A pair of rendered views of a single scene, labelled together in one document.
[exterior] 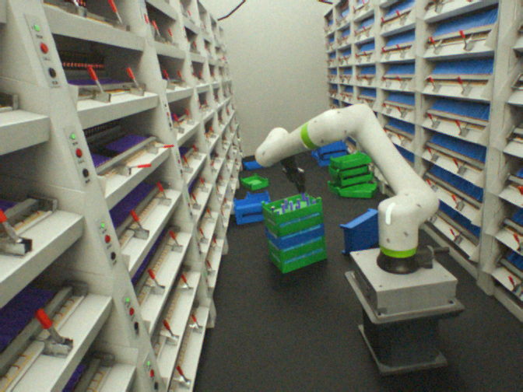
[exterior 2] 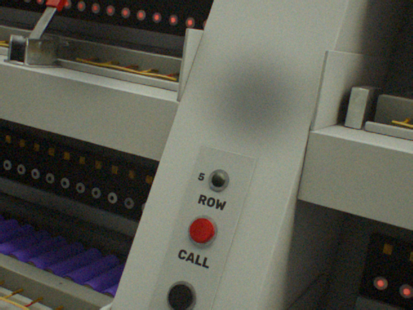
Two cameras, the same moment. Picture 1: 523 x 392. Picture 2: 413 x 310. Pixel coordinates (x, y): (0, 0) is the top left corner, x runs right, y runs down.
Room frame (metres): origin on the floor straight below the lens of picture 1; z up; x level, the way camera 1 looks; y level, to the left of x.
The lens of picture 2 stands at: (1.51, -0.05, 1.02)
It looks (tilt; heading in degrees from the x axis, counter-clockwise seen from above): 8 degrees up; 112
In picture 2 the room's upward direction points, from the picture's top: 18 degrees clockwise
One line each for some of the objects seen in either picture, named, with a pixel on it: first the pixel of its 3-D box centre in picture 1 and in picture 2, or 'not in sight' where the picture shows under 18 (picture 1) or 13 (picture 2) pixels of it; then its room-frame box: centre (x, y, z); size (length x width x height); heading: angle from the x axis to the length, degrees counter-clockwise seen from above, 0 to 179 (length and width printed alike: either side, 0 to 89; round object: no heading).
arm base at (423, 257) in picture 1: (413, 254); not in sight; (1.06, -0.53, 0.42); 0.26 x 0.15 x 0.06; 85
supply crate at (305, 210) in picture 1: (291, 205); not in sight; (1.84, -0.19, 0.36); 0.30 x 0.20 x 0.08; 109
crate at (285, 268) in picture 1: (296, 253); not in sight; (1.84, -0.19, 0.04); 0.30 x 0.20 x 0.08; 109
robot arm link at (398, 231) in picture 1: (399, 224); not in sight; (1.07, -0.49, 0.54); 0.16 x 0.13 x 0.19; 128
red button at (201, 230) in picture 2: not in sight; (203, 231); (1.39, 0.30, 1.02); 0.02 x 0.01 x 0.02; 177
